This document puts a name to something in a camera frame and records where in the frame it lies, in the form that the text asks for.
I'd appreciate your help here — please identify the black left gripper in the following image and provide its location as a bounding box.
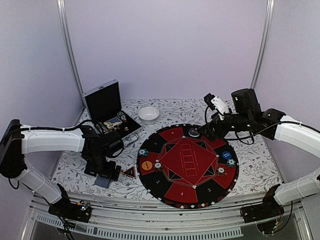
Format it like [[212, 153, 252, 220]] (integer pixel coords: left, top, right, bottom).
[[84, 152, 122, 181]]

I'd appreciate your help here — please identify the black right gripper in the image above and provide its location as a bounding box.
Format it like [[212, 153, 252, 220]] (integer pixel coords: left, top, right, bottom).
[[197, 111, 253, 142]]

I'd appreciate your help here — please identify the black dealer button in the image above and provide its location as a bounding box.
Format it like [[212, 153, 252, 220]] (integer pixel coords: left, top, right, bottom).
[[188, 127, 200, 138]]

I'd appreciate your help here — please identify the blue small blind button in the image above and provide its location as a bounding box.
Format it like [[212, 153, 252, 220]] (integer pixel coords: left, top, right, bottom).
[[221, 151, 232, 160]]

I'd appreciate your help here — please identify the green fifty poker chip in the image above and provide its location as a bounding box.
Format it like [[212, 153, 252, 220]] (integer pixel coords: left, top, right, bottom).
[[226, 158, 236, 168]]

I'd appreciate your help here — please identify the orange big blind button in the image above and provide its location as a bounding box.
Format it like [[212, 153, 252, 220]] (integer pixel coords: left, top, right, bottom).
[[141, 161, 153, 171]]

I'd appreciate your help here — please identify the orange black hundred chip stack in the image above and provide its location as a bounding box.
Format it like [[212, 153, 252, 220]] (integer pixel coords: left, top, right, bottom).
[[153, 162, 163, 172]]

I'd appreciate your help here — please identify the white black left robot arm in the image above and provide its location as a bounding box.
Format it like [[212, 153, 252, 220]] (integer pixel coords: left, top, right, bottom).
[[0, 119, 124, 217]]

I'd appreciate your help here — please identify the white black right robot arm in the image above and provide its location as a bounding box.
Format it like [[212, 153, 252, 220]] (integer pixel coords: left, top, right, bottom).
[[198, 88, 320, 218]]

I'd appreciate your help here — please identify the black triangular all-in button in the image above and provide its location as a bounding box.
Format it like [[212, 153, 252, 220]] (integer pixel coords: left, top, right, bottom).
[[122, 166, 136, 178]]

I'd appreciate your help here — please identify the row of poker chips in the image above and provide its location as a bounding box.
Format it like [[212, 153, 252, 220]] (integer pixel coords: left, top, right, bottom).
[[95, 122, 107, 135]]

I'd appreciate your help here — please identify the boxed playing card deck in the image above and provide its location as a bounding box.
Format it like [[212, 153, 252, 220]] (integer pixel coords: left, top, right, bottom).
[[103, 116, 123, 130]]

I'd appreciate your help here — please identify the round red black poker mat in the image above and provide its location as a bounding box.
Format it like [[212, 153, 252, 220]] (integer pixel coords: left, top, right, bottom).
[[136, 124, 240, 210]]

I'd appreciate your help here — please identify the short green chip row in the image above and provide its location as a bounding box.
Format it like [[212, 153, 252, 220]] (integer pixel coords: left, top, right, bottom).
[[117, 112, 127, 122]]

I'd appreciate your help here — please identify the aluminium poker chip case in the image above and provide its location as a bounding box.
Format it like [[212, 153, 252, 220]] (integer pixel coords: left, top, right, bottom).
[[83, 79, 141, 147]]

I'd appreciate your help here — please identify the white ceramic bowl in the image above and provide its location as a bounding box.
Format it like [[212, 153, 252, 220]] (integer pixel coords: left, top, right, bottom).
[[137, 106, 160, 124]]

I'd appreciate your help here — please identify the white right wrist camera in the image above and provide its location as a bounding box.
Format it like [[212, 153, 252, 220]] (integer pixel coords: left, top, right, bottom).
[[204, 93, 232, 120]]

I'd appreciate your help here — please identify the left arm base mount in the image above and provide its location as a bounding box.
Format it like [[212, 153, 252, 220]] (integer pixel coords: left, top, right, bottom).
[[48, 184, 92, 223]]

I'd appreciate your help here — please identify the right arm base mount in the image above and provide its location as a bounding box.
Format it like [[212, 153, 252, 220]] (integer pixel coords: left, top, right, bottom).
[[240, 184, 285, 235]]

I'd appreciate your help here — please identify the right aluminium frame post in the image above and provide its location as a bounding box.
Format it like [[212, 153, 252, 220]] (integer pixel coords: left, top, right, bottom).
[[250, 0, 275, 90]]

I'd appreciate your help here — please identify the aluminium frame post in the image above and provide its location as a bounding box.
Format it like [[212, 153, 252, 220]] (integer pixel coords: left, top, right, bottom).
[[250, 0, 275, 90], [56, 0, 84, 98]]

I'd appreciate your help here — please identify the left aluminium frame post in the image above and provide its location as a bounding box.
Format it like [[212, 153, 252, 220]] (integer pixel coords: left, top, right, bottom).
[[56, 0, 84, 98]]

